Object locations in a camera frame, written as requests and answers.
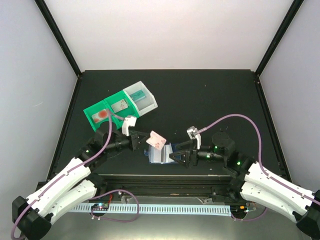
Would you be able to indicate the green bin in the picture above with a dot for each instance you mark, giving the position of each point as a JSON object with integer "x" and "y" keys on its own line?
{"x": 89, "y": 111}
{"x": 131, "y": 110}

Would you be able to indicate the black right corner post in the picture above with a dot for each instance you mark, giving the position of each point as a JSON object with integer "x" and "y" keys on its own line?
{"x": 283, "y": 27}

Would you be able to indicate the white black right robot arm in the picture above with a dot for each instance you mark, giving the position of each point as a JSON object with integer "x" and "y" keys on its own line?
{"x": 252, "y": 183}

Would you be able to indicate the black aluminium frame rail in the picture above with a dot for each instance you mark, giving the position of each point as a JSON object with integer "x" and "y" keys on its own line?
{"x": 166, "y": 185}

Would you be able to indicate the card with red circle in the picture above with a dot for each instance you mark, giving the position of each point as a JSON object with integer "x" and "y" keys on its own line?
{"x": 100, "y": 116}

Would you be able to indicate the black corner post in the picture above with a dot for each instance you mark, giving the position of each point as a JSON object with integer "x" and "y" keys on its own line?
{"x": 283, "y": 27}
{"x": 48, "y": 17}

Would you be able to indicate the controller circuit board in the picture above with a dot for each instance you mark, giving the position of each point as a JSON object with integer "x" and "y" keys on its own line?
{"x": 240, "y": 208}
{"x": 100, "y": 207}

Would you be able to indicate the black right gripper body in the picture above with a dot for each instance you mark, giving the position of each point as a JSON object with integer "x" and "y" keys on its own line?
{"x": 194, "y": 156}

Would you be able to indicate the left controller circuit board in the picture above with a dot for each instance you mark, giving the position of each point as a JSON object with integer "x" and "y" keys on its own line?
{"x": 100, "y": 207}

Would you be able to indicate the white card red pattern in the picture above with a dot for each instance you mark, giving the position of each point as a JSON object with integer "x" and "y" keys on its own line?
{"x": 119, "y": 106}

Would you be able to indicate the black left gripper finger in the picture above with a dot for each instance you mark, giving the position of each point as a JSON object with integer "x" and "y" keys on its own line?
{"x": 142, "y": 133}
{"x": 142, "y": 139}

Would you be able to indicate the green bin middle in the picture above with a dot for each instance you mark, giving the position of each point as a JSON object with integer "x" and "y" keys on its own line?
{"x": 131, "y": 110}

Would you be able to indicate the white translucent bin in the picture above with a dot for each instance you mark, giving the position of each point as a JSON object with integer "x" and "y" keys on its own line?
{"x": 146, "y": 105}

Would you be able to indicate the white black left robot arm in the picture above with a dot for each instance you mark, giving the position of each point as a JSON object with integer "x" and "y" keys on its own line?
{"x": 76, "y": 183}

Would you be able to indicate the teal card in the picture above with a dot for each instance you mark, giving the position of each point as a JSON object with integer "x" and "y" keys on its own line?
{"x": 138, "y": 96}

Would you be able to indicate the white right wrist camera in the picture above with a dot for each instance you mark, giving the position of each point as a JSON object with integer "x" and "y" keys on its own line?
{"x": 194, "y": 134}

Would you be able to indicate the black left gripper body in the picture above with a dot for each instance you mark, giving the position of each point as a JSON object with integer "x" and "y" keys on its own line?
{"x": 133, "y": 141}

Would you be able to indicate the blue leather card holder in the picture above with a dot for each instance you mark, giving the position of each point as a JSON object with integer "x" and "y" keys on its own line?
{"x": 161, "y": 157}

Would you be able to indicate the light blue slotted cable duct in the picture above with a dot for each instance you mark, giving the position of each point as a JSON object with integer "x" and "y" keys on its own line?
{"x": 157, "y": 209}

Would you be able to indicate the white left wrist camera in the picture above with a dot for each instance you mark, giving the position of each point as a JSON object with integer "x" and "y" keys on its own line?
{"x": 129, "y": 121}

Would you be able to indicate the green bin left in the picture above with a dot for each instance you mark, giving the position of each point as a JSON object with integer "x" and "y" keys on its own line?
{"x": 89, "y": 111}

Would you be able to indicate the right controller circuit board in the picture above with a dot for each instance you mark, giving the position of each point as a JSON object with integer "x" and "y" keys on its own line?
{"x": 240, "y": 208}

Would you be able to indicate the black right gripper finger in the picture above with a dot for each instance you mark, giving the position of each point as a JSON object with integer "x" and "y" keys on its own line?
{"x": 187, "y": 145}
{"x": 182, "y": 157}

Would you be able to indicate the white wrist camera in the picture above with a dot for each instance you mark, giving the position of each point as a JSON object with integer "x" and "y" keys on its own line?
{"x": 129, "y": 121}
{"x": 194, "y": 134}

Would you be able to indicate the black left corner post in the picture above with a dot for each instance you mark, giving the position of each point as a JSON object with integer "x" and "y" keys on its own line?
{"x": 48, "y": 17}

